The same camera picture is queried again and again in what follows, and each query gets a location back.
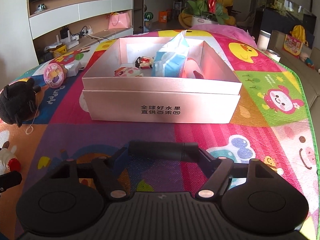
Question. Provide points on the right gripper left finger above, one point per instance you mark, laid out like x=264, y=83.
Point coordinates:
x=105, y=181

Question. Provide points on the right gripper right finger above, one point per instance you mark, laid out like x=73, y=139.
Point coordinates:
x=217, y=170

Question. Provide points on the black plush cat toy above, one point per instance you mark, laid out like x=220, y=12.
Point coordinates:
x=18, y=101

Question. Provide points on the blue tissue pack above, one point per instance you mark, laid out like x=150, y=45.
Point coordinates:
x=170, y=59

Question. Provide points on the colourful cartoon play mat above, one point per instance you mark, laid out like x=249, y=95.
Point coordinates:
x=64, y=129

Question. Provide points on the pink cardboard box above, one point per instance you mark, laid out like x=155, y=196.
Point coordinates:
x=208, y=91

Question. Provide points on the pink round toy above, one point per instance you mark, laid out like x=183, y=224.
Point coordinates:
x=54, y=75

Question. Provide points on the small figurine doll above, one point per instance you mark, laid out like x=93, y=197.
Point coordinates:
x=144, y=62

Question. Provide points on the silver metal cup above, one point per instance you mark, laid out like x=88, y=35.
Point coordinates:
x=263, y=40

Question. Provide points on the white wooden tv cabinet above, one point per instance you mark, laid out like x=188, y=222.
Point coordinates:
x=48, y=17

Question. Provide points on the pink orchid flower pot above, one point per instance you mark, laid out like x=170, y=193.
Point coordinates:
x=208, y=12

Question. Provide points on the glass fish tank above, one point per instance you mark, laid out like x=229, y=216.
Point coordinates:
x=300, y=10

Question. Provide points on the orange paper bag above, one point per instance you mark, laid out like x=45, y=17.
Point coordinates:
x=164, y=16

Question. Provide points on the pink gift bag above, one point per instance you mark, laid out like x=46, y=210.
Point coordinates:
x=119, y=20

